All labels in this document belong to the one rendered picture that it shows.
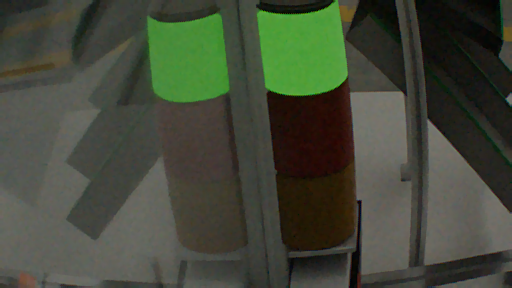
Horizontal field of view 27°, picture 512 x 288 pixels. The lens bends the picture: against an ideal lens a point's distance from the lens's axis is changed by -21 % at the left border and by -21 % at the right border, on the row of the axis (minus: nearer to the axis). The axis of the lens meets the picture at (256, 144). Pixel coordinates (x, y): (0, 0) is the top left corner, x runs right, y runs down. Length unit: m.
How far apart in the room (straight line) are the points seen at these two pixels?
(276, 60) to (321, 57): 0.02
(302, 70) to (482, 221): 0.81
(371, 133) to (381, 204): 0.18
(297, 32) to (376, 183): 0.90
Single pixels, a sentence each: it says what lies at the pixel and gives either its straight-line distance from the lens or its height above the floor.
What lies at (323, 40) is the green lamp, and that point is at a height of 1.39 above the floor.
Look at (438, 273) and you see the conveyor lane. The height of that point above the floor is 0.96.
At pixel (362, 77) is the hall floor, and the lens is 3.72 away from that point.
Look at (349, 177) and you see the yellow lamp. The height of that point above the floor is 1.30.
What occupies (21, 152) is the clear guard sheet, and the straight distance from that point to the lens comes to 0.26.
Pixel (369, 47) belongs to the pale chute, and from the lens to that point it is 1.17.
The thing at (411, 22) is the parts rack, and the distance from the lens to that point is 1.12.
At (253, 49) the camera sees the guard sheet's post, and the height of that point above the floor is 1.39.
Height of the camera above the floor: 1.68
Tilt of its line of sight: 29 degrees down
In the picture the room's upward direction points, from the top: 7 degrees counter-clockwise
